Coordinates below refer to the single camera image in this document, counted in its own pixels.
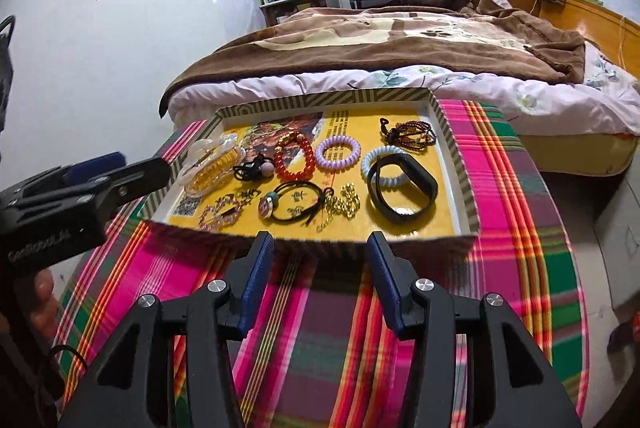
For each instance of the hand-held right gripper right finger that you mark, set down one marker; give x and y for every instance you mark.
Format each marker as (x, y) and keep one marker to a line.
(382, 283)

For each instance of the striped cardboard box tray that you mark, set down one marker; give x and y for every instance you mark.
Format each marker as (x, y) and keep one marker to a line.
(345, 127)

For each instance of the person's left hand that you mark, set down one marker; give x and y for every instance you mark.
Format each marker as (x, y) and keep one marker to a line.
(44, 303)

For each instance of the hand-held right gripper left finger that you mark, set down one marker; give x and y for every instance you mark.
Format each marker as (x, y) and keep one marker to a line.
(257, 273)

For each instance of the white floral duvet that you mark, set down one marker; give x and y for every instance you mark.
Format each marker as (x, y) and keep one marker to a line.
(550, 102)

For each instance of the clear hair claw clip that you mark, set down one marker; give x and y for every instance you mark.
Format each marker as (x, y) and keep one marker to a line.
(210, 173)

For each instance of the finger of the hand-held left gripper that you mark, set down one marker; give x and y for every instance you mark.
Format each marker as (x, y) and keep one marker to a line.
(95, 167)
(135, 180)

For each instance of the brown blanket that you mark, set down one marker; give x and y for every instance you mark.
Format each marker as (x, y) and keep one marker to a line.
(400, 47)

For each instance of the black smart band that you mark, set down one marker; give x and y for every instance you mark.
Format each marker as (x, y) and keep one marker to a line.
(427, 193)

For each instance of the plaid cloth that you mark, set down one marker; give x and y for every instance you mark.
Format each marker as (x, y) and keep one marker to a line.
(500, 258)

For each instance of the wooden bed frame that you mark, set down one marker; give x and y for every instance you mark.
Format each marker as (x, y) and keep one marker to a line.
(590, 17)

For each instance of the desk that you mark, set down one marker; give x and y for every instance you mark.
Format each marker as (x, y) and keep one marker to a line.
(300, 2)

